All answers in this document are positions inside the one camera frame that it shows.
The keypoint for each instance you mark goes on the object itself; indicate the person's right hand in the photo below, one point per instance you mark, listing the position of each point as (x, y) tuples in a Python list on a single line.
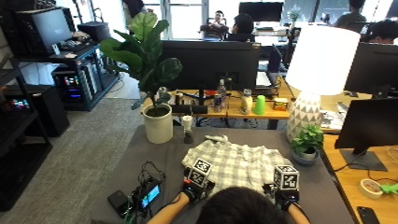
[(284, 195)]

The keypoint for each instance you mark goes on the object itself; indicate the person's left hand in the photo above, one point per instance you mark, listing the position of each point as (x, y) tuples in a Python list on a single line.
[(194, 188)]

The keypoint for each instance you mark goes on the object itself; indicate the white plaid shirt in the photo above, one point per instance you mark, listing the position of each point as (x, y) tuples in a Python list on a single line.
[(239, 163)]

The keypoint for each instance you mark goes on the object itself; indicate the left glove marker cube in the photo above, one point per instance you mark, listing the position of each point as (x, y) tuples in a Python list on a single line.
[(200, 172)]

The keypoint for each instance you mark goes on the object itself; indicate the glove marker cube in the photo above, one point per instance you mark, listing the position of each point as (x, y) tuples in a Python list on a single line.
[(200, 172), (287, 177)]

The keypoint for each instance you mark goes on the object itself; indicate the right glove marker cube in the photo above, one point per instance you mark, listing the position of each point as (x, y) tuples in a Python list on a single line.
[(287, 177)]

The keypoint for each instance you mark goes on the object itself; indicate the the person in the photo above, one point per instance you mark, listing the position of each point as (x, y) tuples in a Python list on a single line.
[(244, 207)]

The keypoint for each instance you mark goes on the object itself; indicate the small black device with screen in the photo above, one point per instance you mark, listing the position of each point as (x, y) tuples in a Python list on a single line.
[(150, 194)]

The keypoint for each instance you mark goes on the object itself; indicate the small green potted plant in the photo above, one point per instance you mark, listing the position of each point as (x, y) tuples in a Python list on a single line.
[(308, 143)]

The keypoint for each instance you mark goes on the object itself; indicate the black power bank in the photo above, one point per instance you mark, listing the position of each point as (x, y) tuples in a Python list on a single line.
[(118, 201)]

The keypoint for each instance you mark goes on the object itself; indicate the small bottle with white cap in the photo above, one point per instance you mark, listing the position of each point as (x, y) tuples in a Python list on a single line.
[(188, 129)]

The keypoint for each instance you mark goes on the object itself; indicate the roll of tape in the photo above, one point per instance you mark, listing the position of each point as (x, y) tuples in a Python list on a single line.
[(371, 188)]

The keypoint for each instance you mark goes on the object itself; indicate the black smartphone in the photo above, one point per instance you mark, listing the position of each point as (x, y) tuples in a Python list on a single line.
[(368, 215)]

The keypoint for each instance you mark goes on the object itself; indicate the white cylindrical plant pot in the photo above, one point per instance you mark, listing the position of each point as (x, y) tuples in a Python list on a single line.
[(158, 124)]

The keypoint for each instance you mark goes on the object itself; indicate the green toy figure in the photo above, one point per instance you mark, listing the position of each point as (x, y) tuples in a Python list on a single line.
[(389, 188)]

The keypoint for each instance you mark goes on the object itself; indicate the wooden desk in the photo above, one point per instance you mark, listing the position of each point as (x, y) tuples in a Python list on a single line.
[(232, 107)]

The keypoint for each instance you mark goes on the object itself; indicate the drink can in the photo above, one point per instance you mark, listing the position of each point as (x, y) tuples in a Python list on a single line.
[(218, 102)]

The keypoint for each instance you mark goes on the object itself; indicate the yellow box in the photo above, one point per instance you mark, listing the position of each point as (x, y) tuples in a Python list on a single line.
[(280, 104)]

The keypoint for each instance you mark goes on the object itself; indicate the green plastic cup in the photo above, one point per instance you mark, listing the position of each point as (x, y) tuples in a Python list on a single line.
[(260, 105)]

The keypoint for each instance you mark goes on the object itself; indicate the black monitor on stand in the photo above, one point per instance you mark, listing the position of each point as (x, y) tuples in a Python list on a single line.
[(369, 127)]

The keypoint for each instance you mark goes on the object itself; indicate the pale yellow bottle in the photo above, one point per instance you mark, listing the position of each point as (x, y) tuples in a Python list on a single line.
[(247, 102)]

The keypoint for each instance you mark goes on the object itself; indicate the clear glass bottle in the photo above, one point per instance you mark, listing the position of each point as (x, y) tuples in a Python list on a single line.
[(223, 90)]

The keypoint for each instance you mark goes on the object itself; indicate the white table lamp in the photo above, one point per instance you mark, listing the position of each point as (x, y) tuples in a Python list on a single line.
[(318, 77)]

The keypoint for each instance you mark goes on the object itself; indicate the black computer monitor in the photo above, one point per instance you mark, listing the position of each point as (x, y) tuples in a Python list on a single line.
[(210, 65)]

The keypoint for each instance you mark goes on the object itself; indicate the black desktop computer tower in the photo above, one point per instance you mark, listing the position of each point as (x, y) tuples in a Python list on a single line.
[(75, 84)]

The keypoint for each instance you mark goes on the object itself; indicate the large green leafy plant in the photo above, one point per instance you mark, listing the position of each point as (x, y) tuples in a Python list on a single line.
[(143, 56)]

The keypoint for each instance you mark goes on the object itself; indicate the black shelf rack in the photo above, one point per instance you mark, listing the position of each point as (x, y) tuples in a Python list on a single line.
[(19, 140)]

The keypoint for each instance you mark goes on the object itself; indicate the black television screen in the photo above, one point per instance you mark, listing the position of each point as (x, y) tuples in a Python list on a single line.
[(262, 11)]

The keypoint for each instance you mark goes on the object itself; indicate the black monitor on rack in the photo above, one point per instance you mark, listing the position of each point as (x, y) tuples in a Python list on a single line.
[(43, 29)]

